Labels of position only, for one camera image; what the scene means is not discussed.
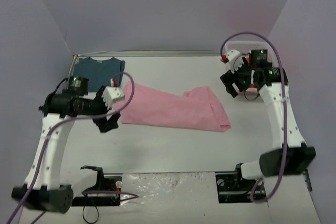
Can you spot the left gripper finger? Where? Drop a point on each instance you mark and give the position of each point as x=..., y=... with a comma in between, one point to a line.
x=114, y=121
x=102, y=124

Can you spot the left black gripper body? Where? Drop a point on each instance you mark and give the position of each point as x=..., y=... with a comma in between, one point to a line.
x=99, y=108

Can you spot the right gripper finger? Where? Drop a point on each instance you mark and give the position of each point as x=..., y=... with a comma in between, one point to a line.
x=238, y=89
x=228, y=83

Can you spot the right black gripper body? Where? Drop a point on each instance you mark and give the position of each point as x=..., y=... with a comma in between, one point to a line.
x=235, y=80

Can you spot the pink t-shirt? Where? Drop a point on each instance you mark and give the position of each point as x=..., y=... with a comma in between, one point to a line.
x=198, y=109

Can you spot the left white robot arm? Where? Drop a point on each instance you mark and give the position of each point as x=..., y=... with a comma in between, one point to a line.
x=42, y=189

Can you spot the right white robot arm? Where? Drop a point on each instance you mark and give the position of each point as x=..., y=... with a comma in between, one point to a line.
x=290, y=155

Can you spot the white plastic basket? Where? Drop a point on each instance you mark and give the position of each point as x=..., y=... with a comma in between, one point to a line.
x=252, y=45

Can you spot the folded blue t-shirt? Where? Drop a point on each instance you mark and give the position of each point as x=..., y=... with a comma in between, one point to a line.
x=99, y=73

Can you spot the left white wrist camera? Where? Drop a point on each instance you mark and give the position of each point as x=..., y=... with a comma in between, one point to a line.
x=112, y=94

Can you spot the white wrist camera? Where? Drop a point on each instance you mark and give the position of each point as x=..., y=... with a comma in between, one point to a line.
x=233, y=60
x=112, y=94

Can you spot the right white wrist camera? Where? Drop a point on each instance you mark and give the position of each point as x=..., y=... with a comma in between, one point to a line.
x=233, y=60

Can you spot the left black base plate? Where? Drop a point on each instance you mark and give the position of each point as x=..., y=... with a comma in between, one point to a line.
x=107, y=184

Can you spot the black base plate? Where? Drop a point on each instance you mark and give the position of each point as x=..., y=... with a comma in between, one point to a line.
x=107, y=184
x=232, y=189

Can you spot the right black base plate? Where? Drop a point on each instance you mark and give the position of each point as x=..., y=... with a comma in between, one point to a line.
x=232, y=189

